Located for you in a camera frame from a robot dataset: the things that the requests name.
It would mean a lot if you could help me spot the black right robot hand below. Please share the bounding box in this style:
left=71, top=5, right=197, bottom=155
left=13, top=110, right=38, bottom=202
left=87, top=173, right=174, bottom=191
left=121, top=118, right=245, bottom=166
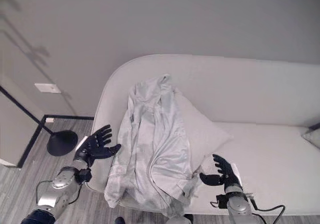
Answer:
left=199, top=154, right=243, bottom=188

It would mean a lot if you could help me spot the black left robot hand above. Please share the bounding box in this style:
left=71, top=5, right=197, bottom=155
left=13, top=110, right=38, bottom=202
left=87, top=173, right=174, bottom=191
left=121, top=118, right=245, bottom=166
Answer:
left=78, top=124, right=122, bottom=161

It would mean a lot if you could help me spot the black round rack base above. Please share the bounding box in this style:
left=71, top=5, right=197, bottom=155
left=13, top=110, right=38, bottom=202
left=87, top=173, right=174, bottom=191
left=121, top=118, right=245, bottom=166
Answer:
left=46, top=131, right=79, bottom=157

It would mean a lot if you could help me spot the white sofa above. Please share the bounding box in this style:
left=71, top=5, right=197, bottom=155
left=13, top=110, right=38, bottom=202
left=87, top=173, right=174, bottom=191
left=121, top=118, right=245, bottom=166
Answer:
left=86, top=54, right=320, bottom=216

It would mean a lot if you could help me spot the white square cushion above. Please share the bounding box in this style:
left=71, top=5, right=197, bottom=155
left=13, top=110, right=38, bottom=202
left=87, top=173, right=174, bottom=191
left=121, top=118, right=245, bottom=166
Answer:
left=177, top=88, right=235, bottom=170

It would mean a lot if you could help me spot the pale grey jacket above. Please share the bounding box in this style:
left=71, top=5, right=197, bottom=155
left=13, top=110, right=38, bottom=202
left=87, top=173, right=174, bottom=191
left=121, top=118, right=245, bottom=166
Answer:
left=103, top=74, right=201, bottom=216

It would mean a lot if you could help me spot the silver robot leg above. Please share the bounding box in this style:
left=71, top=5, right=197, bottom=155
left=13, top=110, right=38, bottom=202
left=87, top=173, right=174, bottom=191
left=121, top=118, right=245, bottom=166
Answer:
left=166, top=213, right=193, bottom=224

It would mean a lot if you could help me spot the grey patterned cushion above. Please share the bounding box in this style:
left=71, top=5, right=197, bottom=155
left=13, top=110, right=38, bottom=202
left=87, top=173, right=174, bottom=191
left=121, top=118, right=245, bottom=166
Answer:
left=301, top=126, right=320, bottom=150

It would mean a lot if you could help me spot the white wall socket plate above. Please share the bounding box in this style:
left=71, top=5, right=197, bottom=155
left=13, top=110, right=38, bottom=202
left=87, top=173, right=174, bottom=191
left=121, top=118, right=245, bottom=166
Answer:
left=34, top=83, right=62, bottom=94

